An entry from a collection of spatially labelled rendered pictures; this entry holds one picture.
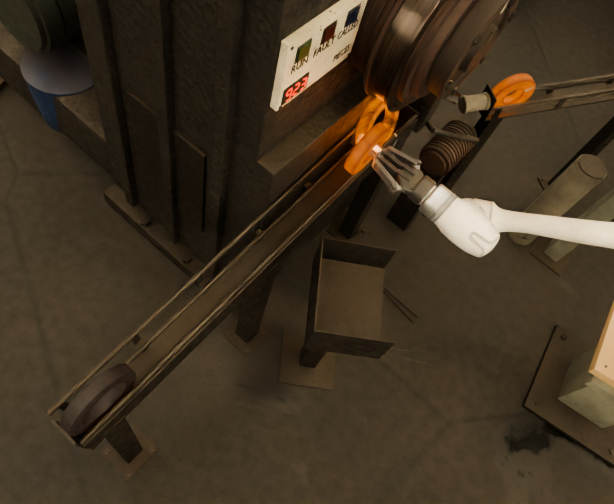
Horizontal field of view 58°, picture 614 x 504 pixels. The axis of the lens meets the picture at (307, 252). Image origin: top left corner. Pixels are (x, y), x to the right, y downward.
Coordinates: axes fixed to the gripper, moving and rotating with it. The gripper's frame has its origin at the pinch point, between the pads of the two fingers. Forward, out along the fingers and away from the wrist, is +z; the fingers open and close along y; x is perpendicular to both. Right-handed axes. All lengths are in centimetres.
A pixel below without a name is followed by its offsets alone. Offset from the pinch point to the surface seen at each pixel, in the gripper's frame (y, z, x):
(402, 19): 0.5, 6.7, 37.2
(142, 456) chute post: -89, -6, -83
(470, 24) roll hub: 11.3, -4.0, 38.0
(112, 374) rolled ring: -84, 4, -9
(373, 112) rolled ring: 11.2, 6.3, -1.4
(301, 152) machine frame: -17.1, 10.0, 2.2
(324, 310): -33.7, -19.8, -23.3
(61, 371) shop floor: -88, 34, -86
